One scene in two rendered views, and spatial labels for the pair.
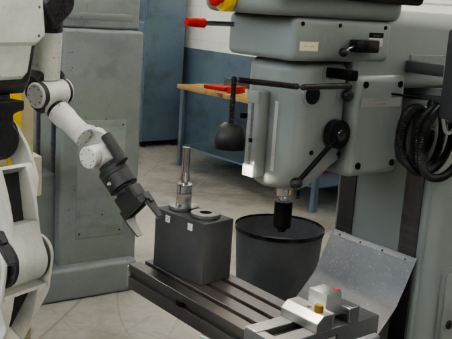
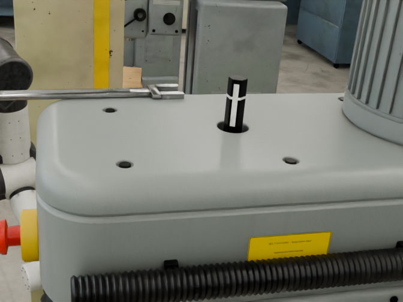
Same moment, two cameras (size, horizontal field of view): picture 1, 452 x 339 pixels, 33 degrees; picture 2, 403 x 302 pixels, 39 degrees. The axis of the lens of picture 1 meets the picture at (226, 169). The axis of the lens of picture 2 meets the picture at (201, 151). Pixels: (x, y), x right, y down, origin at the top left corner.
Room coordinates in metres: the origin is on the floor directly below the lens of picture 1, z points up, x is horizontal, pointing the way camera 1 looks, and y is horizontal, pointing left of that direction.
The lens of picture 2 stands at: (1.33, -0.36, 2.14)
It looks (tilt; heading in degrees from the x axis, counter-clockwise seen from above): 25 degrees down; 23
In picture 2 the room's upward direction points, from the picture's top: 5 degrees clockwise
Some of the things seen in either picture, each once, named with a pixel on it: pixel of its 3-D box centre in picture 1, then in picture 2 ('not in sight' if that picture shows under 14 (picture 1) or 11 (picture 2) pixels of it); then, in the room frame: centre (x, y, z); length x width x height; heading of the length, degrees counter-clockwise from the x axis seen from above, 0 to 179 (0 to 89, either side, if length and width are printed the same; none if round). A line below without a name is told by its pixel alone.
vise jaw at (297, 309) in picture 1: (307, 314); not in sight; (1.74, -0.22, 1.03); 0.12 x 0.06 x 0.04; 40
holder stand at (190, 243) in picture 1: (192, 240); not in sight; (2.24, 0.09, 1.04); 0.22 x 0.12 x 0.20; 46
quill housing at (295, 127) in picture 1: (292, 121); not in sight; (1.92, -0.16, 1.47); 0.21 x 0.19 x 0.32; 39
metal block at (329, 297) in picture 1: (324, 300); not in sight; (1.78, -0.26, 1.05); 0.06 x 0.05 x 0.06; 40
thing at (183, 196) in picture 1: (183, 195); not in sight; (2.28, 0.12, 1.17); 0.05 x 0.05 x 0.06
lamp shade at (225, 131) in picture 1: (230, 134); not in sight; (1.76, 0.00, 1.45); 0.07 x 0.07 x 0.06
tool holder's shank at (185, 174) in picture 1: (185, 165); not in sight; (2.28, 0.12, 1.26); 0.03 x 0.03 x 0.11
